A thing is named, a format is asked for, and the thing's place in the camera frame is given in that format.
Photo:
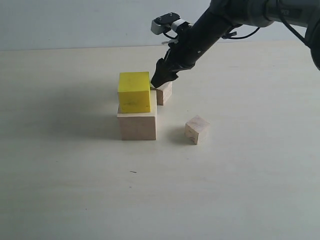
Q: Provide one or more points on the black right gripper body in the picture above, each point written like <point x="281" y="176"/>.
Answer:
<point x="193" y="42"/>

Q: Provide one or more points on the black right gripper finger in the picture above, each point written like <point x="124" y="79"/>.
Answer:
<point x="161" y="63"/>
<point x="165" y="76"/>

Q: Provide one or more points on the yellow cube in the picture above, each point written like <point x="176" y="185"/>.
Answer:
<point x="134" y="92"/>

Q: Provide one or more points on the large wooden cube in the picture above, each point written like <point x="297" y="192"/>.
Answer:
<point x="139" y="126"/>

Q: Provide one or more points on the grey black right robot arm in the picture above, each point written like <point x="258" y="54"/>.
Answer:
<point x="301" y="17"/>

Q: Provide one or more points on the medium wooden cube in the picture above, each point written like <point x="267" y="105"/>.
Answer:
<point x="163" y="93"/>

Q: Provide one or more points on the small wooden cube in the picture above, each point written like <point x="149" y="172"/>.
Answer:
<point x="196" y="129"/>

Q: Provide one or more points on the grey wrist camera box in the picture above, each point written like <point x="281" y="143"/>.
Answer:
<point x="171" y="25"/>

